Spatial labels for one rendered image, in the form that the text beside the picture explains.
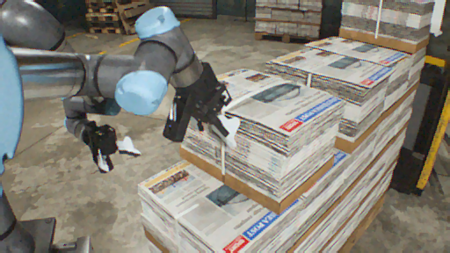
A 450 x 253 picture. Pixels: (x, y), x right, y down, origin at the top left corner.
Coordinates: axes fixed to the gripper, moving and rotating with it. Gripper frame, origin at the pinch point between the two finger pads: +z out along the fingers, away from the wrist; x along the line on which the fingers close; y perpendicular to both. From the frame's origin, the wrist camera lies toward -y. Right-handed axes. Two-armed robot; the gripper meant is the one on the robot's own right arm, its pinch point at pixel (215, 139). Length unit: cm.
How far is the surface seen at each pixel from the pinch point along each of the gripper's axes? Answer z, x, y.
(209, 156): 9.3, 5.5, -2.0
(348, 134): 29.9, -16.8, 32.6
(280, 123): -3.0, -14.0, 9.2
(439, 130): 116, -35, 112
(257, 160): 4.0, -10.5, 1.4
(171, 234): 15.5, 3.4, -24.8
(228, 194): 14.9, -3.3, -7.0
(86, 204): 86, 121, -50
